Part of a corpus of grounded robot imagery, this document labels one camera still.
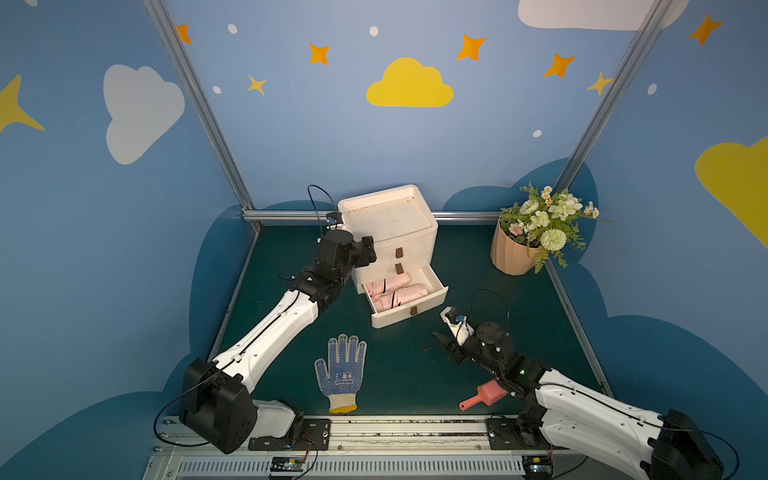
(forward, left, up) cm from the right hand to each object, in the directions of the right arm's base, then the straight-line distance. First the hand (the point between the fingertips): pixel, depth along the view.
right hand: (446, 322), depth 82 cm
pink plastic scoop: (-16, -12, -9) cm, 22 cm away
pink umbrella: (+15, +21, -8) cm, 27 cm away
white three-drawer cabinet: (+23, +13, +11) cm, 29 cm away
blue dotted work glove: (-10, +28, -12) cm, 32 cm away
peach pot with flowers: (+25, -26, +16) cm, 40 cm away
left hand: (+15, +25, +17) cm, 34 cm away
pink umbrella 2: (+11, +17, -8) cm, 22 cm away
